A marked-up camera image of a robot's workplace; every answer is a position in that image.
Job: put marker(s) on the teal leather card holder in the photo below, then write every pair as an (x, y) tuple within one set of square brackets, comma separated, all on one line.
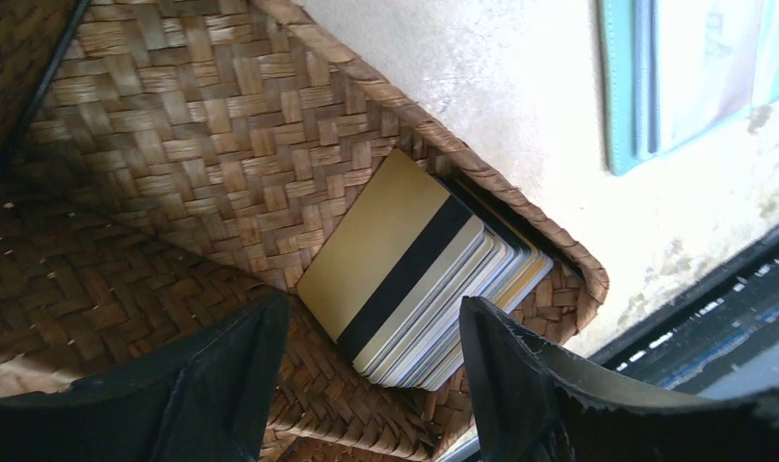
[(627, 34)]

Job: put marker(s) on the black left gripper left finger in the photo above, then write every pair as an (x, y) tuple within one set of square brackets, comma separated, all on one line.
[(206, 397)]

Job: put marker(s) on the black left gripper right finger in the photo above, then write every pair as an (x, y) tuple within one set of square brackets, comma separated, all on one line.
[(534, 400)]

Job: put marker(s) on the brown woven divided basket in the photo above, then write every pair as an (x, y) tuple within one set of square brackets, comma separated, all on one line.
[(162, 163)]

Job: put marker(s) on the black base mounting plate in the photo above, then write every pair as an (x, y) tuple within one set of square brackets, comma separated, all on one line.
[(719, 340)]

